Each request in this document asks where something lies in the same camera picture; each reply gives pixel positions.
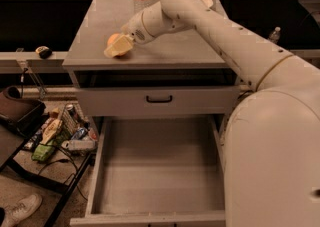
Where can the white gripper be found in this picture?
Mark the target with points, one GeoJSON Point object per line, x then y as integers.
{"type": "Point", "coordinates": [134, 31]}

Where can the orange fruit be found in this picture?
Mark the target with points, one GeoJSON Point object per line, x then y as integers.
{"type": "Point", "coordinates": [112, 38]}

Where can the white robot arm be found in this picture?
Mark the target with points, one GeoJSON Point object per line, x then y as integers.
{"type": "Point", "coordinates": [271, 152]}

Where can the grey drawer cabinet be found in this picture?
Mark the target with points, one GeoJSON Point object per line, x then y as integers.
{"type": "Point", "coordinates": [173, 60]}

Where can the closed grey top drawer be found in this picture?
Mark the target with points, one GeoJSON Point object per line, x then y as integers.
{"type": "Point", "coordinates": [130, 102]}

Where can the open grey middle drawer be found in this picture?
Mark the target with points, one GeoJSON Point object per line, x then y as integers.
{"type": "Point", "coordinates": [156, 173]}

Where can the black yellow tape measure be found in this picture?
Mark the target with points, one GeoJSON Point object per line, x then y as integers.
{"type": "Point", "coordinates": [43, 52]}

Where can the white ceramic bowl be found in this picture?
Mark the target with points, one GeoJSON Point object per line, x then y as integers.
{"type": "Point", "coordinates": [208, 3]}

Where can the green snack bag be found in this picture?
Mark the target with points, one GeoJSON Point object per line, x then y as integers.
{"type": "Point", "coordinates": [44, 151]}

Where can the white sneaker lower left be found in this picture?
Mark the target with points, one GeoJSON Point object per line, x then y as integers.
{"type": "Point", "coordinates": [12, 215]}

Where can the black drawer handle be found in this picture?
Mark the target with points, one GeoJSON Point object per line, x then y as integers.
{"type": "Point", "coordinates": [152, 100]}

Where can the wire basket of snacks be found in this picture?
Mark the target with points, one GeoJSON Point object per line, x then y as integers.
{"type": "Point", "coordinates": [71, 131]}

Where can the small water bottle on rail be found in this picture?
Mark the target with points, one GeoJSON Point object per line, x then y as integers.
{"type": "Point", "coordinates": [274, 36]}

